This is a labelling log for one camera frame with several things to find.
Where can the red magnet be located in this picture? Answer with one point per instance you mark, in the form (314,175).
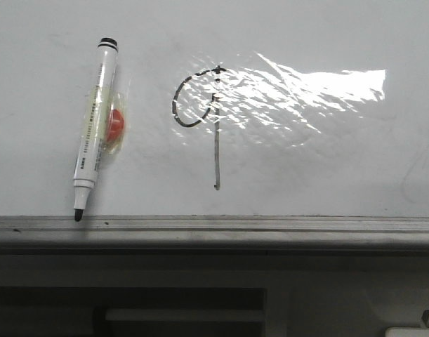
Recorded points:
(114,123)

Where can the white black whiteboard marker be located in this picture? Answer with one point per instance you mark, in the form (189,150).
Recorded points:
(86,167)

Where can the white whiteboard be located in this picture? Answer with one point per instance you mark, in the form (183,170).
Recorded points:
(232,107)

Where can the dark shelf under board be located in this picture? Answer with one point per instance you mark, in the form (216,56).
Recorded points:
(133,311)

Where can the aluminium whiteboard frame rail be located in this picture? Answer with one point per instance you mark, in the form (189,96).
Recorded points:
(251,233)

